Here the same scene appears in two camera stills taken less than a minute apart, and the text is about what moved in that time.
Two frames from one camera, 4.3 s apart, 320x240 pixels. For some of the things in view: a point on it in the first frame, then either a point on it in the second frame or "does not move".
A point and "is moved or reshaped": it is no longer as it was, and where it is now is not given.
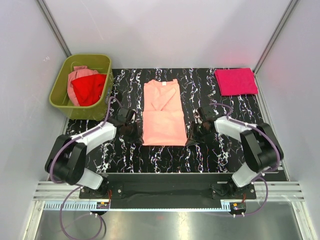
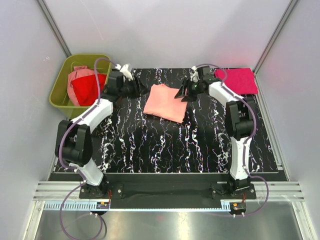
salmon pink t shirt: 164,123 is moved or reshaped
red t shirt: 88,90 does not move
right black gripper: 193,138 → 188,98
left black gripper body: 132,134 → 130,89
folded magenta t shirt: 236,81 does not move
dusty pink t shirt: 79,72 does not move
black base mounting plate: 168,191 does not move
